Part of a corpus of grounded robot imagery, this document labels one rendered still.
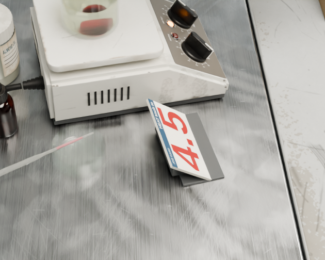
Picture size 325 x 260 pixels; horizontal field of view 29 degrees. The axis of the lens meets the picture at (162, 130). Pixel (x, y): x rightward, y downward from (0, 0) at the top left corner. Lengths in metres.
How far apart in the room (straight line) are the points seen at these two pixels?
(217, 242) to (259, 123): 0.16
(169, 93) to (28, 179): 0.17
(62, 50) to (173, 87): 0.13
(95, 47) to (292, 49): 0.27
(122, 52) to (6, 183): 0.17
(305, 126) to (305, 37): 0.15
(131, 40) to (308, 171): 0.23
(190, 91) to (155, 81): 0.05
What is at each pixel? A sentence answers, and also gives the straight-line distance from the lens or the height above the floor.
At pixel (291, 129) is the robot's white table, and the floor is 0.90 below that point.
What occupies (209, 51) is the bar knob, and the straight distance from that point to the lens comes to 0.69.
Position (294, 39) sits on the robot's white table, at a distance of 0.81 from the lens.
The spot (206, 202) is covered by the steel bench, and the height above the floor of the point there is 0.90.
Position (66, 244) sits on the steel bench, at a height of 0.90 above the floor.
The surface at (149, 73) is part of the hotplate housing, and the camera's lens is 0.65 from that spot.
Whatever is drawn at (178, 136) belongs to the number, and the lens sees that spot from 0.65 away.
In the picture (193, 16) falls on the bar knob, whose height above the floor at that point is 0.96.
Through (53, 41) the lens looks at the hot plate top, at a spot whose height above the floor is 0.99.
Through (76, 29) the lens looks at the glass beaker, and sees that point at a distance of 0.64.
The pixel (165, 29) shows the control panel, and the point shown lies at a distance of 0.70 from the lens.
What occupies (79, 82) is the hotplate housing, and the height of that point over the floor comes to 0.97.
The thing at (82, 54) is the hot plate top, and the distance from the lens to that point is 0.63.
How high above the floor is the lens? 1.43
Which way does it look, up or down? 51 degrees down
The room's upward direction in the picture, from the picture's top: 6 degrees clockwise
